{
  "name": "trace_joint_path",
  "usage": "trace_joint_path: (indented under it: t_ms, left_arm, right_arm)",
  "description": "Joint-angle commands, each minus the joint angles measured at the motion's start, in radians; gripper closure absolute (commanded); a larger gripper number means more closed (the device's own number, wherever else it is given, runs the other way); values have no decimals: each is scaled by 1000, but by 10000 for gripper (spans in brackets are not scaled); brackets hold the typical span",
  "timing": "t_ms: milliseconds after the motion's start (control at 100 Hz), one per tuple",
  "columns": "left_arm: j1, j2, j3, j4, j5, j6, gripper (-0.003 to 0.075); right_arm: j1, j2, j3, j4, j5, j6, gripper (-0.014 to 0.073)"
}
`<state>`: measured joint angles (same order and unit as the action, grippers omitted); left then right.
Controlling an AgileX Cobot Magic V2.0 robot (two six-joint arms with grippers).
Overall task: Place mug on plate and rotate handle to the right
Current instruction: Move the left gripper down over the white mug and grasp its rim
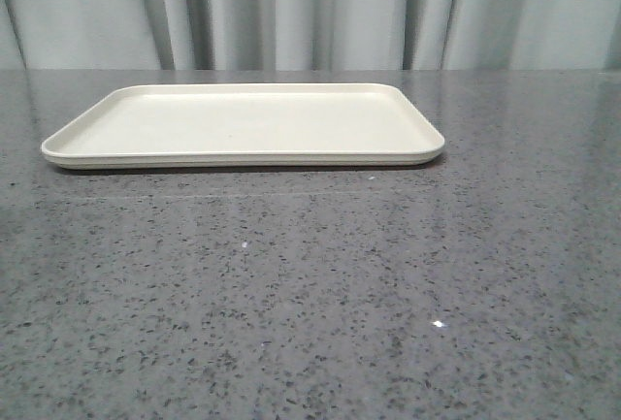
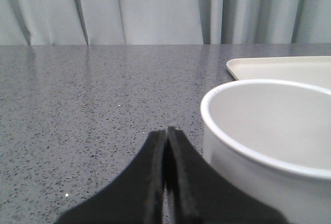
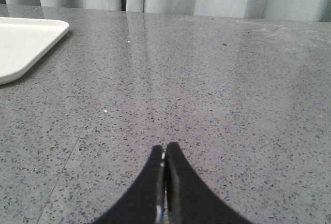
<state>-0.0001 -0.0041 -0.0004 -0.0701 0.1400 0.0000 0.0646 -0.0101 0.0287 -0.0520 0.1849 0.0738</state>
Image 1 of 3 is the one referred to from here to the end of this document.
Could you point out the pale grey-green curtain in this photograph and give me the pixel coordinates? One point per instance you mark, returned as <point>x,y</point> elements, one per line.
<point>289,35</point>

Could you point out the cream rectangular plastic tray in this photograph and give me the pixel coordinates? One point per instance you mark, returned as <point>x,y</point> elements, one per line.
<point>246,124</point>

